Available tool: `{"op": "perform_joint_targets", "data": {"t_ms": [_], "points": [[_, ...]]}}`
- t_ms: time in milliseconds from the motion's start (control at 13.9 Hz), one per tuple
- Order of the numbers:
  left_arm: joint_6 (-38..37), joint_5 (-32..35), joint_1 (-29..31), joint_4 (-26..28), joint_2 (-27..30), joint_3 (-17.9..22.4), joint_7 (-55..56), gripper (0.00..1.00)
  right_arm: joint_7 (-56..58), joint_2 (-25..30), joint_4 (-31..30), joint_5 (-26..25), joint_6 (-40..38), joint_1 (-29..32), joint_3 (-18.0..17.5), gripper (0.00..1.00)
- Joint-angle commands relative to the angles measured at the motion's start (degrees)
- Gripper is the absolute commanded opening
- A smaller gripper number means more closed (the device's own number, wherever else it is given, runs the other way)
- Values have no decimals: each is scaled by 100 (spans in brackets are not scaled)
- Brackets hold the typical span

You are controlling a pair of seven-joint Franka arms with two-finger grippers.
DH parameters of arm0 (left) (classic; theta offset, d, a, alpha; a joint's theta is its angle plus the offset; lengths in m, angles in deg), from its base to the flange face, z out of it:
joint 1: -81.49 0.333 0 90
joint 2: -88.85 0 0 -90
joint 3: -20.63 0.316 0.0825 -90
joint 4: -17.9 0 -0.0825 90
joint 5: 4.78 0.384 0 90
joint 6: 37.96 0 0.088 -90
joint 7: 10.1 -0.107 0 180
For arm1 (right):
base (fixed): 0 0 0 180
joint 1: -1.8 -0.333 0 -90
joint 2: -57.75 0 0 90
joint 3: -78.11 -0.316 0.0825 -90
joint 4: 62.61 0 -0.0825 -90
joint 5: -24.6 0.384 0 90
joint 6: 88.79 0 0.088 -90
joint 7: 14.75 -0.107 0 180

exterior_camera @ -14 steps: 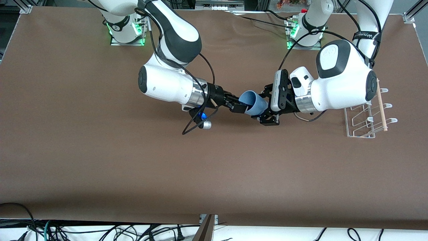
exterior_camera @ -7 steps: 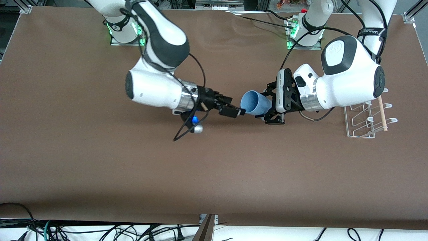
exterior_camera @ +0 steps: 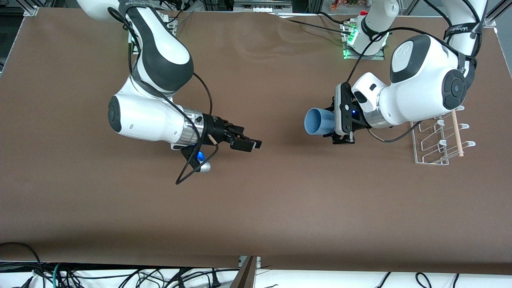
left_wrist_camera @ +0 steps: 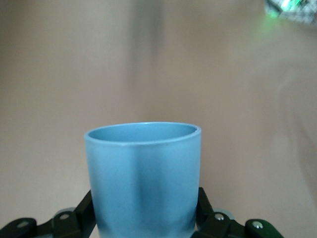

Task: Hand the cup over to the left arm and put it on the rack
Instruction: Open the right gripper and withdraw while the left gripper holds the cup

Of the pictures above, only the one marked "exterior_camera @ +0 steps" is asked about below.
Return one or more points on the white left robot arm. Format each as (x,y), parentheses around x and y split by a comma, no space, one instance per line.
(424,88)

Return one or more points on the grey equipment box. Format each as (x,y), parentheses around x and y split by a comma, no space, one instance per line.
(262,4)

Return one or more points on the light blue plastic cup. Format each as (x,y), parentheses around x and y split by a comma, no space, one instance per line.
(320,122)

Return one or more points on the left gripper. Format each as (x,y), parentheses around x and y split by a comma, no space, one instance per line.
(363,118)

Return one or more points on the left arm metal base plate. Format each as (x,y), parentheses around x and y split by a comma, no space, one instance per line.
(376,57)

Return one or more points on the brown wooden post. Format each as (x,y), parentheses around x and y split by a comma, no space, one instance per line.
(244,276)

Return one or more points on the small metal bracket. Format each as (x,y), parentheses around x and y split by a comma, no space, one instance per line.
(258,262)

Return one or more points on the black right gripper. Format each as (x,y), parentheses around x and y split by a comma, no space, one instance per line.
(212,127)

